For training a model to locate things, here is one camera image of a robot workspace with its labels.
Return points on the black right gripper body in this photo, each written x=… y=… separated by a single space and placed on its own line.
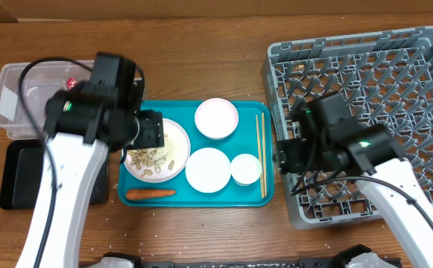
x=300 y=155

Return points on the orange carrot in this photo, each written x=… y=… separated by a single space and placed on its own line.
x=146 y=194

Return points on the white shallow bowl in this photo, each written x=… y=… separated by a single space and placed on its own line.
x=208 y=170

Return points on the left wooden chopstick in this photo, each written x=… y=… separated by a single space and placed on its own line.
x=260 y=157

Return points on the wooden chopstick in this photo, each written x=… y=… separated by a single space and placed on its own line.
x=260 y=157
x=264 y=172

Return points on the black tray bin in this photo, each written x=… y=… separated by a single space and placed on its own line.
x=21 y=175

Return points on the small white cup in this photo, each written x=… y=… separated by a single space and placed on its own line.
x=245 y=169

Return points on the pink rimmed bowl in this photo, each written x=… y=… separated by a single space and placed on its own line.
x=216 y=118

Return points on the pink dinner plate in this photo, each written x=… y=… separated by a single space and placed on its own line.
x=179 y=134

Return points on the right wooden chopstick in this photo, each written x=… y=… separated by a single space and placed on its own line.
x=264 y=172

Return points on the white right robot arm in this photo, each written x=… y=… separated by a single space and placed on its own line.
x=332 y=139

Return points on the red foil snack wrapper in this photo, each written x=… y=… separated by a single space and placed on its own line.
x=71 y=83

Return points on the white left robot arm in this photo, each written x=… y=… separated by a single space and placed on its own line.
x=82 y=127

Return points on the grey dishwasher rack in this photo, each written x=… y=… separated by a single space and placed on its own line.
x=385 y=77

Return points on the clear plastic bin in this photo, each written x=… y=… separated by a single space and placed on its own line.
x=40 y=83

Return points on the pile of rice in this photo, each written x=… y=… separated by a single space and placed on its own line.
x=171 y=147

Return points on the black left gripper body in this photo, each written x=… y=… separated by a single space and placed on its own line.
x=139 y=130

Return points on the pile of peanut shells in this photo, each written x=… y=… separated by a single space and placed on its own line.
x=152 y=161

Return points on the teal serving tray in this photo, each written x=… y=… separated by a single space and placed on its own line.
x=242 y=140

